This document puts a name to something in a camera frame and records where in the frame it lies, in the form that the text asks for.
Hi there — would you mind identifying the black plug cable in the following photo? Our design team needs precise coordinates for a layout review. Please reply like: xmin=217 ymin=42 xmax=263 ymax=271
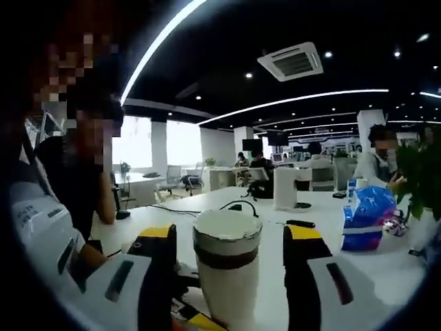
xmin=219 ymin=199 xmax=259 ymax=218

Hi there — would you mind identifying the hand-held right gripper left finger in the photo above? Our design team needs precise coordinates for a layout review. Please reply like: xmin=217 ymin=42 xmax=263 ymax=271
xmin=70 ymin=223 xmax=178 ymax=331

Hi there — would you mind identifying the black adapter cable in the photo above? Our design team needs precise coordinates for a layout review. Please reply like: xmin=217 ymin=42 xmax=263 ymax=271
xmin=151 ymin=203 xmax=201 ymax=218

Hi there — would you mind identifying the white side desk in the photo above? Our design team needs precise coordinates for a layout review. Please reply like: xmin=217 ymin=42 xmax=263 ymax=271
xmin=113 ymin=170 xmax=170 ymax=208

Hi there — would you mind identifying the cream white water cup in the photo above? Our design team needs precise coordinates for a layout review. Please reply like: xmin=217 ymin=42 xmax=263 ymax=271
xmin=196 ymin=260 xmax=260 ymax=330

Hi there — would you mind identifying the white chest device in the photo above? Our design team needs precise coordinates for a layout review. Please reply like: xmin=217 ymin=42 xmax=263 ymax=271
xmin=8 ymin=182 xmax=85 ymax=294

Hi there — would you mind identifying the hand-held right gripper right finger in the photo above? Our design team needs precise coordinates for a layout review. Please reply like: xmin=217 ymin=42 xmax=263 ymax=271
xmin=283 ymin=224 xmax=383 ymax=331

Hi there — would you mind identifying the white table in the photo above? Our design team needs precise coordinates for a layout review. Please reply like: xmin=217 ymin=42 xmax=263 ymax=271
xmin=91 ymin=185 xmax=428 ymax=331

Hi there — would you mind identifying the grey office chair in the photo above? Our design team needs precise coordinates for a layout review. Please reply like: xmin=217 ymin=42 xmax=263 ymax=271
xmin=158 ymin=165 xmax=183 ymax=196
xmin=181 ymin=161 xmax=207 ymax=192

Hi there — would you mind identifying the white blue tissue pack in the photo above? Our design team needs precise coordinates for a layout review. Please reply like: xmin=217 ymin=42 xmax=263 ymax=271
xmin=340 ymin=234 xmax=382 ymax=252
xmin=342 ymin=206 xmax=385 ymax=241

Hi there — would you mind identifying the blue soft tissue pack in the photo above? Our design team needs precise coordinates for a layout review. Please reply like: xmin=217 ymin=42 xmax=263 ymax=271
xmin=351 ymin=185 xmax=397 ymax=225

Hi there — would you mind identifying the ceiling light strip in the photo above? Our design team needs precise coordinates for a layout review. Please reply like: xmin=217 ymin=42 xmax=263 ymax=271
xmin=198 ymin=88 xmax=389 ymax=125
xmin=120 ymin=0 xmax=207 ymax=106

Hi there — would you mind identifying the black bag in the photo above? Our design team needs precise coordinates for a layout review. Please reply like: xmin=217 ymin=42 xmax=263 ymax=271
xmin=240 ymin=179 xmax=275 ymax=200

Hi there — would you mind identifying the ceiling air conditioner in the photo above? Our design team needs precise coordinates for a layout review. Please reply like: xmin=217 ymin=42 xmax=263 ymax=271
xmin=257 ymin=41 xmax=324 ymax=83

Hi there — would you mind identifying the green potted plant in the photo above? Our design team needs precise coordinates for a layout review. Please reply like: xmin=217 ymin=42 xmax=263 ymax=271
xmin=394 ymin=126 xmax=441 ymax=251

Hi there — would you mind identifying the white water dispenser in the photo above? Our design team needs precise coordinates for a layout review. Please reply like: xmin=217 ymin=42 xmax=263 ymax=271
xmin=274 ymin=168 xmax=313 ymax=212

